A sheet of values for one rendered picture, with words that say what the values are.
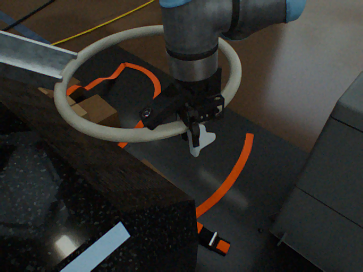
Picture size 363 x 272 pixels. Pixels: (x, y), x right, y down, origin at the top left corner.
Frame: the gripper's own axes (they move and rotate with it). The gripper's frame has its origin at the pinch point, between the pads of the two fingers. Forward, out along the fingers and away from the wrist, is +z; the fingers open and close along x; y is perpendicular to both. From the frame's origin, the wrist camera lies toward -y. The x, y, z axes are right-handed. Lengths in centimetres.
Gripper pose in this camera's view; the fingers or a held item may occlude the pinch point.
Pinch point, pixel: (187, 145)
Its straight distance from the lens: 66.6
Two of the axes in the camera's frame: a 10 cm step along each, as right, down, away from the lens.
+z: 0.7, 6.8, 7.3
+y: 9.1, -3.4, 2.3
